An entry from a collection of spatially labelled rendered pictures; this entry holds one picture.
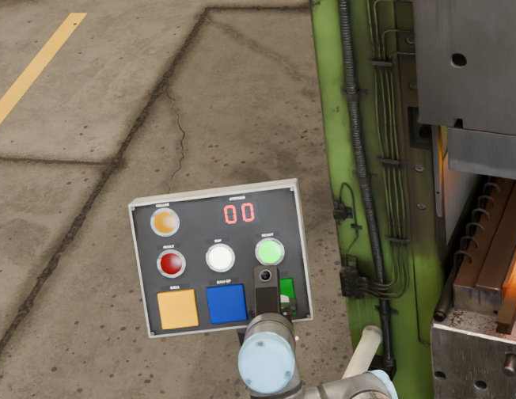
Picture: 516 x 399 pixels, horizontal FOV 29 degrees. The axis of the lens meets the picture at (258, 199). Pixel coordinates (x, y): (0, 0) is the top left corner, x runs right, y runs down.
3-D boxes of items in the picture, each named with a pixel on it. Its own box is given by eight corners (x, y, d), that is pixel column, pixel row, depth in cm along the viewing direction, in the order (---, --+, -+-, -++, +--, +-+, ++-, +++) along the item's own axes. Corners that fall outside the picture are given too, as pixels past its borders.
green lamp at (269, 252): (278, 267, 197) (275, 251, 194) (257, 263, 199) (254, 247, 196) (285, 256, 199) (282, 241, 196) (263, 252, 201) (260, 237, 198)
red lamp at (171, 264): (180, 279, 199) (175, 263, 196) (160, 274, 200) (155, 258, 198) (187, 268, 201) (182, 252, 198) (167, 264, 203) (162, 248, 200)
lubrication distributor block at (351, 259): (366, 311, 231) (362, 268, 222) (342, 305, 233) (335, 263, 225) (372, 301, 233) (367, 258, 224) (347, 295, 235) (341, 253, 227)
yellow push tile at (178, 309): (198, 326, 200) (193, 289, 199) (161, 330, 201) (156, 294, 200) (199, 323, 202) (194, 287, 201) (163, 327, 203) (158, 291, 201)
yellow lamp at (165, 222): (173, 237, 197) (168, 221, 195) (153, 233, 199) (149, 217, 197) (180, 227, 199) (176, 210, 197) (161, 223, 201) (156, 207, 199)
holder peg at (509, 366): (514, 379, 193) (515, 370, 191) (501, 376, 194) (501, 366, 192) (520, 363, 196) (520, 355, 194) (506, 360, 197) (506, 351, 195)
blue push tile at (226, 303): (247, 320, 199) (242, 284, 198) (210, 324, 200) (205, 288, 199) (247, 318, 201) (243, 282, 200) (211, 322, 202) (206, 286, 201)
